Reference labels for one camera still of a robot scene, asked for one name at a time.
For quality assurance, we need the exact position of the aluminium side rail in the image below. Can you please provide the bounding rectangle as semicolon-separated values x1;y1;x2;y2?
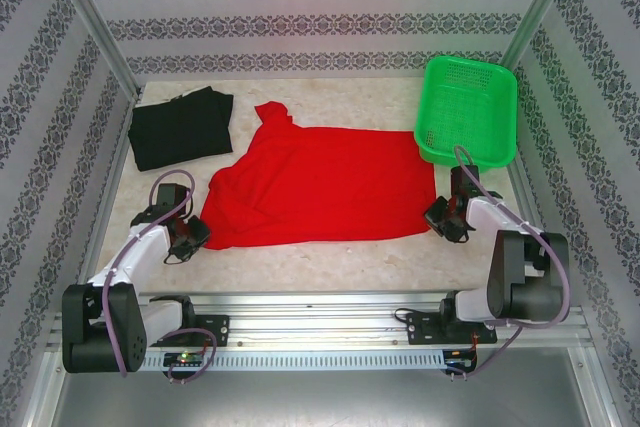
69;91;145;313
509;165;571;308

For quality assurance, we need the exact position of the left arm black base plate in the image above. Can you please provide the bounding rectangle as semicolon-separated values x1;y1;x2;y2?
144;314;231;348

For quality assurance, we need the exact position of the green plastic basket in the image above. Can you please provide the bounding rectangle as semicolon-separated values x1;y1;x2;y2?
413;55;519;170

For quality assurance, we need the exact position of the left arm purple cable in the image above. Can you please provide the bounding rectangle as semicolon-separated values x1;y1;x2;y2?
102;169;219;384

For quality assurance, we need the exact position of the red bear print t-shirt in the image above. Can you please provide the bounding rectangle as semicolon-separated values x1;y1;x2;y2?
199;101;437;251

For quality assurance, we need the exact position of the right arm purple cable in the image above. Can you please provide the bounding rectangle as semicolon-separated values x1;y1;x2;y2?
452;144;572;381

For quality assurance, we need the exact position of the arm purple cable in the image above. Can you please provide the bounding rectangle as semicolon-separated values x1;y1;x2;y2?
102;169;219;384
452;144;572;381

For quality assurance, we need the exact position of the aluminium frame post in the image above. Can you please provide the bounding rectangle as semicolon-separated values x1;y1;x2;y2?
502;0;584;66
43;0;142;97

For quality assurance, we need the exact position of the folded black t-shirt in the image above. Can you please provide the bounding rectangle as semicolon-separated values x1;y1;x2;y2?
128;88;235;172

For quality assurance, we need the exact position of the slotted grey cable duct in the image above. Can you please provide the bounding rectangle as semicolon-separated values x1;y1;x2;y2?
67;350;447;371

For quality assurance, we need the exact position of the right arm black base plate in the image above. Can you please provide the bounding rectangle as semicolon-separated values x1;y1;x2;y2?
405;310;499;347

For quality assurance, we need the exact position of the aluminium mounting rail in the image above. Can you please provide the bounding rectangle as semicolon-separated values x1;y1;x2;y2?
47;290;594;349

